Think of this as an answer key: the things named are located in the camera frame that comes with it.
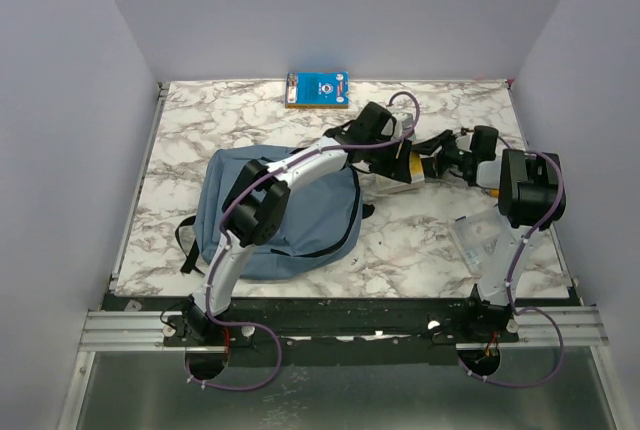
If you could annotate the aluminium rail frame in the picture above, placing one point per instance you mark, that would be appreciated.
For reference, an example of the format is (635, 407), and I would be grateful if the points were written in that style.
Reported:
(134, 383)

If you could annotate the blue fabric backpack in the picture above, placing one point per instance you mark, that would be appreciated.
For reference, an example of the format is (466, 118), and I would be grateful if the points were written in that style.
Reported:
(321, 223)

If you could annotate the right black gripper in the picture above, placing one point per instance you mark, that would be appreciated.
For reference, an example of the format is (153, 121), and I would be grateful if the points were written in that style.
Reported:
(433, 145)

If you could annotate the teal cover paperback book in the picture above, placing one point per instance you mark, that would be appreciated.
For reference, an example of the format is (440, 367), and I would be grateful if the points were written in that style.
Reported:
(388, 186)

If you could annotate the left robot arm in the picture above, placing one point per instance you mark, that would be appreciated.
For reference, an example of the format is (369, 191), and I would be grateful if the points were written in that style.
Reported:
(270, 213)

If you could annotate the blue box book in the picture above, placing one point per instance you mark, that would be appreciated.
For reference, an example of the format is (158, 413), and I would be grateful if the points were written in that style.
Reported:
(317, 90)

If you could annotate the clear plastic screw box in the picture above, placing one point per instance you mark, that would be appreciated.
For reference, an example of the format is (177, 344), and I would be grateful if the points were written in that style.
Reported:
(476, 237)

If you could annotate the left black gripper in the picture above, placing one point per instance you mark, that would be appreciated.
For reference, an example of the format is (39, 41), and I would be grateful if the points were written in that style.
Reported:
(398, 167)

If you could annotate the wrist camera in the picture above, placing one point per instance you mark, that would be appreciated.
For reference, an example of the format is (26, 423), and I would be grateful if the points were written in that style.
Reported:
(463, 139)
(407, 122)

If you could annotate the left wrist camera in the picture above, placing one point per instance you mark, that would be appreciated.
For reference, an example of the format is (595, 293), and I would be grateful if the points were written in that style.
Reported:
(407, 122)

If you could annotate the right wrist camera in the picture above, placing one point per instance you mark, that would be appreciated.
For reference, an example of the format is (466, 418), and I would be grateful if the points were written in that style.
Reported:
(463, 139)

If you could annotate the black mounting base plate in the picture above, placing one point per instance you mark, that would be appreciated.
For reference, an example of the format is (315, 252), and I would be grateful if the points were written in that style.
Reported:
(265, 332)

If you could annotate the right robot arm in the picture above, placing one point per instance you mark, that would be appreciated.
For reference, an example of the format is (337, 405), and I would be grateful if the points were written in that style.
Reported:
(531, 196)

